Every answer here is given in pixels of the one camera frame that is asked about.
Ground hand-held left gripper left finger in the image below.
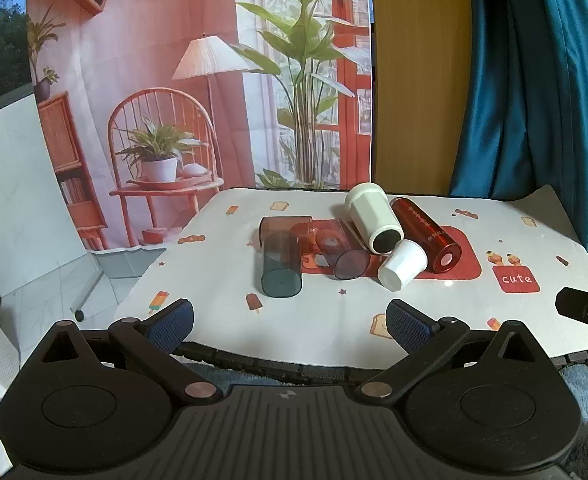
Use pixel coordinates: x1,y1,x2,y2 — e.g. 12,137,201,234
38,298,223,404

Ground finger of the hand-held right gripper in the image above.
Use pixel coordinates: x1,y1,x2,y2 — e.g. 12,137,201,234
555,280,588,351

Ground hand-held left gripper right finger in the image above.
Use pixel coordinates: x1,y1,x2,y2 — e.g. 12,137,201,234
358,298,551,404

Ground white paper cup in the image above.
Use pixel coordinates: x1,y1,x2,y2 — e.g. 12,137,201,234
377,239,429,292

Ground smoky purple transparent cup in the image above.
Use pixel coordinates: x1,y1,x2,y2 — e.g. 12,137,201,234
316,232,371,281

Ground dark teal transparent cup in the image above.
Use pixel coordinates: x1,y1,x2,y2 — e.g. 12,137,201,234
260,231,303,299

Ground red transparent cup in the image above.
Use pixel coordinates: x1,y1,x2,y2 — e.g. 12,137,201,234
291,219,359,261

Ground brown transparent cup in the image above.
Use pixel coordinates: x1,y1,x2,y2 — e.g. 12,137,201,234
259,215,315,252

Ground red metallic bottle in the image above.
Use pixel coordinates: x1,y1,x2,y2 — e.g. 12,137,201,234
389,197,463,275

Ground white printed tablecloth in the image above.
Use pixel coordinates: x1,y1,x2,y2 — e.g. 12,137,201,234
112,186,588,367

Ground white faceted tumbler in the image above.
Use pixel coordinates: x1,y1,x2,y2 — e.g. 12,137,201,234
344,183,404,255

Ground white board on casters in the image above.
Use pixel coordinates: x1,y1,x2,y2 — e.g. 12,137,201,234
0,91,106,322

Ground blue curtain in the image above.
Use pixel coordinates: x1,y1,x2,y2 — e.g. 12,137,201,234
448,0,588,257

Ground printed backdrop cloth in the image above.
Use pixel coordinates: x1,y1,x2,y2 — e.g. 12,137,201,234
26,0,375,252

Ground wooden panel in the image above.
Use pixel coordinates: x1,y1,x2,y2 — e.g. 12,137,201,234
370,0,476,197

